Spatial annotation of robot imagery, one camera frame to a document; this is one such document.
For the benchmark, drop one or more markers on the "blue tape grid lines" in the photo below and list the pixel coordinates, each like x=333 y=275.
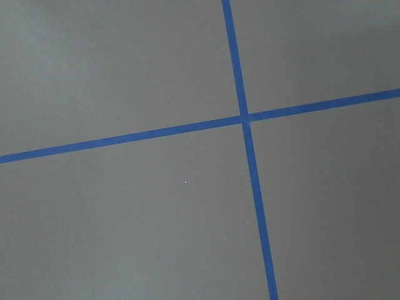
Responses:
x=245 y=119

